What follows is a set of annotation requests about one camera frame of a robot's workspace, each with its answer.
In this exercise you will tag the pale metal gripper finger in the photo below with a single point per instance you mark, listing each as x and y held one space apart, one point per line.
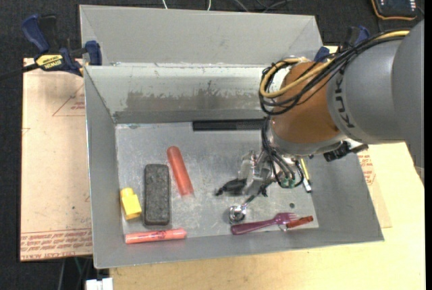
246 165
256 187

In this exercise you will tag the small black tool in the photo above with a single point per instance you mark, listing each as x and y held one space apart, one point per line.
231 187

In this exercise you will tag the shiny metal scoop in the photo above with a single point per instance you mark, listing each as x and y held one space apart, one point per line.
237 214

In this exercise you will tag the grey metal bin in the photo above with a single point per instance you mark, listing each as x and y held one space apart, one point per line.
209 160

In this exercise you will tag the purple plastic fork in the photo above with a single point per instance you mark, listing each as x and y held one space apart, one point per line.
256 226

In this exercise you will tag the long black bar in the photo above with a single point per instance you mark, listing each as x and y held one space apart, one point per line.
226 125

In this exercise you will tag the red plastic tool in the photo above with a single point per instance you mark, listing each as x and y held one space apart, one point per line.
298 222

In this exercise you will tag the pink plastic tube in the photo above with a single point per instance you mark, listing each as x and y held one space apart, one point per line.
180 170
155 236

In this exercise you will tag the dark grey flat block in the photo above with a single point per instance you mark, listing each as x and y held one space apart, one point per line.
157 196

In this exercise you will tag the yellow plastic block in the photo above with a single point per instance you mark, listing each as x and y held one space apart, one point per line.
131 203

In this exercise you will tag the black cylinder on white bracket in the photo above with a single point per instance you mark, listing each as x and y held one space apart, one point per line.
335 153

